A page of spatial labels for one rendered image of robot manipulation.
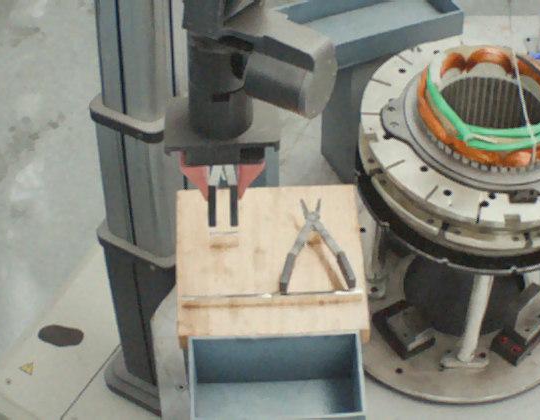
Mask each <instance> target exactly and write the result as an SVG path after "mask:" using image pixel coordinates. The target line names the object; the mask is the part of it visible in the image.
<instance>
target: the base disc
mask: <svg viewBox="0 0 540 420"><path fill-rule="evenodd" d="M357 216H358V224H359V232H360V239H361V247H362V255H363V263H364V265H365V261H366V260H367V254H368V249H369V240H370V229H371V217H372V216H371V215H370V213H369V212H368V210H367V209H364V210H363V211H362V212H361V213H359V214H358V215H357ZM415 258H416V255H415V254H413V253H412V252H410V253H409V254H408V255H407V256H406V258H405V259H403V258H401V257H399V256H398V255H396V253H394V252H391V251H389V250H388V249H387V258H386V261H387V279H386V290H385V294H384V296H382V297H381V298H372V299H368V298H367V300H368V302H367V307H368V314H369V322H370V329H369V338H368V342H365V343H364V348H363V357H362V364H363V369H364V370H365V371H368V372H369V373H370V374H371V375H372V376H374V377H376V378H377V379H379V380H381V381H382V382H384V383H386V384H388V385H390V386H391V387H393V388H396V389H398V390H399V391H404V392H406V393H407V394H409V393H410V394H412V395H414V396H418V397H421V398H427V399H430V400H436V401H441V402H442V401H445V402H450V403H452V402H456V403H464V402H466V403H475V402H485V401H490V400H495V399H500V398H505V397H509V396H511V395H513V394H516V393H519V392H521V391H524V390H526V389H529V388H530V387H533V386H534V385H536V384H538V383H539V382H540V343H539V344H538V345H537V346H536V347H535V348H534V349H532V350H531V352H530V353H529V354H528V355H527V356H526V357H525V359H523V360H521V361H520V363H519V364H518V365H517V366H516V367H515V366H513V365H512V364H510V363H509V361H506V360H505V359H504V358H502V357H501V356H500V355H499V354H497V353H495V351H492V349H490V344H491V340H492V338H493V337H494V336H496V335H497V333H498V332H500V331H501V330H502V329H503V328H501V329H499V330H497V331H494V332H492V333H489V334H485V335H482V336H480V337H479V341H478V345H477V346H478V347H484V348H487V350H488V351H489V355H490V356H489V361H488V364H487V365H486V366H484V367H482V368H476V367H470V368H465V367H457V368H454V367H444V365H443V364H442V363H441V362H440V361H441V351H442V350H443V349H444V348H446V347H447V346H456V345H457V343H458V342H460V339H461V337H457V336H453V335H451V336H450V335H446V334H445V333H442V332H441V333H439V332H438V331H436V330H434V331H435V334H434V336H435V337H436V342H435V345H433V346H431V347H429V348H427V349H426V350H424V351H422V352H420V353H418V354H416V355H415V356H413V357H411V358H409V359H407V360H405V361H403V359H402V358H400V357H399V354H398V353H397V352H395V350H394V349H393V347H392V346H391V345H390V344H389V343H388V341H387V339H385V338H384V336H383V335H382V334H381V333H380V331H379V330H378V329H377V327H376V326H375V325H374V324H373V323H372V315H373V313H375V312H377V311H378V310H381V309H383V308H385V307H387V306H389V305H391V304H393V303H395V302H397V301H399V300H402V299H405V294H404V288H403V281H404V276H405V273H406V270H407V268H408V266H409V265H410V264H411V263H412V262H413V260H414V259H415ZM522 278H523V279H524V283H525V288H526V287H528V285H529V284H530V283H532V282H536V284H538V285H539V286H540V270H538V271H534V272H531V273H525V274H522ZM405 300H406V299H405Z"/></svg>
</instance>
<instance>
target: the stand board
mask: <svg viewBox="0 0 540 420"><path fill-rule="evenodd" d="M300 198H302V199H304V201H305V204H306V206H307V208H308V210H309V212H310V213H311V211H315V210H316V206H317V202H318V199H319V198H321V219H320V221H321V223H322V225H323V226H324V227H325V228H327V229H328V233H329V234H330V235H331V237H332V238H333V240H334V241H336V243H337V244H338V245H339V247H340V248H341V249H342V250H344V251H345V253H346V255H347V256H346V257H347V259H348V261H349V263H350V265H351V267H352V269H353V271H354V273H355V275H356V277H357V286H356V288H355V289H363V297H362V301H358V302H331V303H304V304H298V305H277V306H273V305H272V293H285V292H280V291H279V281H280V278H281V274H282V270H283V267H284V263H285V260H286V256H287V253H288V252H289V251H290V250H291V248H292V247H293V245H294V243H295V241H296V239H297V237H298V230H299V229H302V228H303V226H304V224H305V222H306V220H307V219H305V218H304V214H303V211H302V207H301V203H300ZM235 231H239V247H209V232H235ZM363 268H364V263H363V255H362V247H361V239H360V232H359V224H358V216H357V208H356V200H355V192H354V186H353V185H346V186H287V187H257V188H247V189H246V192H245V194H244V196H243V198H242V200H239V226H238V227H230V205H229V188H228V189H217V226H216V227H215V228H209V227H208V223H207V201H205V199H204V197H203V195H202V193H201V191H200V190H199V191H178V192H177V243H176V284H177V311H176V321H177V339H178V348H180V349H184V350H185V349H189V346H188V336H201V335H202V336H227V335H254V334H265V335H277V334H293V333H307V332H333V331H356V330H359V334H360V341H361V343H365V342H368V338H369V329H370V322H369V314H368V307H367V302H368V300H367V292H366V284H365V277H364V269H363ZM340 290H349V289H348V287H347V285H346V283H345V281H344V279H343V276H342V274H341V271H340V269H339V267H338V265H337V262H336V258H335V257H334V255H333V254H332V253H331V251H330V250H329V248H328V247H327V246H326V244H325V243H324V244H317V245H308V250H305V248H304V246H303V248H302V249H301V251H300V253H299V255H298V257H297V259H296V260H295V267H294V270H293V274H292V278H291V281H290V285H289V287H288V291H287V292H313V291H340ZM258 293H271V306H252V305H250V306H223V307H196V308H193V307H182V300H181V295H230V294H258Z"/></svg>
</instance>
